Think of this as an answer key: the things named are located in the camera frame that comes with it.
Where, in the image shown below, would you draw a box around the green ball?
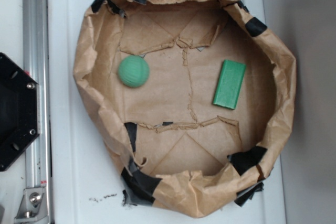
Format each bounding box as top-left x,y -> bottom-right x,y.
118,55 -> 150,88

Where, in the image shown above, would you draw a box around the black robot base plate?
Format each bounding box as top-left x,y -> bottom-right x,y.
1,53 -> 39,172

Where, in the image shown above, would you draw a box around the metal corner bracket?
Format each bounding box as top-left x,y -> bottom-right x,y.
14,187 -> 50,223

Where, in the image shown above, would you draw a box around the aluminium extrusion rail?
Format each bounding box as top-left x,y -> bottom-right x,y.
22,0 -> 51,190

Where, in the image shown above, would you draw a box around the green rectangular block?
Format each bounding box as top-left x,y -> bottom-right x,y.
213,60 -> 246,110

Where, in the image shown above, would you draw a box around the brown paper bag tray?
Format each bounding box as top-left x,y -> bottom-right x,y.
73,0 -> 297,218

